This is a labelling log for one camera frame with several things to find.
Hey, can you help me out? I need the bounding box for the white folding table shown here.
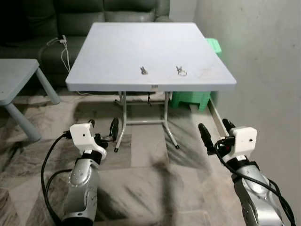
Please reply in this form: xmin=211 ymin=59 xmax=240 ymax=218
xmin=65 ymin=22 xmax=237 ymax=152

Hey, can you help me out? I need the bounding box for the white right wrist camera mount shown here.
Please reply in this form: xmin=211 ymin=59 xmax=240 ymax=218
xmin=229 ymin=126 xmax=258 ymax=163

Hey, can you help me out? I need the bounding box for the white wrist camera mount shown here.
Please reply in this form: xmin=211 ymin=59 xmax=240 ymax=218
xmin=70 ymin=122 xmax=108 ymax=154
xmin=229 ymin=126 xmax=258 ymax=163

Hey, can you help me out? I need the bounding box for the small grey plastic table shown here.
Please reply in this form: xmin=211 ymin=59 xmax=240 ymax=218
xmin=0 ymin=59 xmax=61 ymax=143

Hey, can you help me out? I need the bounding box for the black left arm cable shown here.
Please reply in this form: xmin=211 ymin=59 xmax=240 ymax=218
xmin=40 ymin=133 xmax=74 ymax=225

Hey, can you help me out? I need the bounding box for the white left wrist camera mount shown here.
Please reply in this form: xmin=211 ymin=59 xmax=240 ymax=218
xmin=70 ymin=122 xmax=108 ymax=154

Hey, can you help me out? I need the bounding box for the white charger with cable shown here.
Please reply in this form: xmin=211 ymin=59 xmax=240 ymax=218
xmin=46 ymin=35 xmax=72 ymax=74

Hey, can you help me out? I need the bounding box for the green plastic stool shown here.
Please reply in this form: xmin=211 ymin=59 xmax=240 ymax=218
xmin=170 ymin=38 xmax=222 ymax=112

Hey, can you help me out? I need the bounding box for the dark green leather sofa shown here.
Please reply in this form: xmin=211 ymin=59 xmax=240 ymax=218
xmin=0 ymin=0 xmax=173 ymax=89

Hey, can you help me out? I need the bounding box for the silver key with ring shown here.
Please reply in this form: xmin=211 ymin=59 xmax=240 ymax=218
xmin=175 ymin=66 xmax=188 ymax=77

